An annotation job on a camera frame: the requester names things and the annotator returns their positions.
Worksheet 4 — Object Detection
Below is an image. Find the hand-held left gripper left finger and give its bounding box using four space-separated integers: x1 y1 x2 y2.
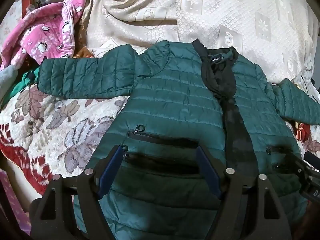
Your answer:
29 144 128 240

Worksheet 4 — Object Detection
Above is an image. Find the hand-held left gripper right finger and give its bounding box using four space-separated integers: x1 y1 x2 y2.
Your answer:
196 144 293 240

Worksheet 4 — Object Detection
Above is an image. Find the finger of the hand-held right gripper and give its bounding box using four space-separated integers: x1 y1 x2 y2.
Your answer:
285 152 314 180

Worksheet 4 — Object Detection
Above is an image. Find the green quilted jacket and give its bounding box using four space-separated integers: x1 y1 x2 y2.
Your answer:
37 39 320 240

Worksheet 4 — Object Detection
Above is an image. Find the red yellow patterned cloth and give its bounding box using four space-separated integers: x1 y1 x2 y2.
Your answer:
292 121 314 142

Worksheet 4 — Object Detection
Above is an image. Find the floral plush blanket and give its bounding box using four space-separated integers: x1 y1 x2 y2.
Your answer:
0 80 320 195

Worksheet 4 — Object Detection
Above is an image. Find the pink floral sheet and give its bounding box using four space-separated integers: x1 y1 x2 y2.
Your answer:
0 170 29 240

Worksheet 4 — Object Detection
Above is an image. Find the orange yellow cloth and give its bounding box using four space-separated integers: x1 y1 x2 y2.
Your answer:
74 46 99 59

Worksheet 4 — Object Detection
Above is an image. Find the green cloth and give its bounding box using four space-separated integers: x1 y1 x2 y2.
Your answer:
1 66 40 105

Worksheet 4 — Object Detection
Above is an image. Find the pink penguin fleece garment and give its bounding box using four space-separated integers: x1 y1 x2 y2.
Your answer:
0 0 94 70

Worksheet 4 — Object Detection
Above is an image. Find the cream embossed bedspread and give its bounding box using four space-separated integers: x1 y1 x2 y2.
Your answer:
75 0 318 85

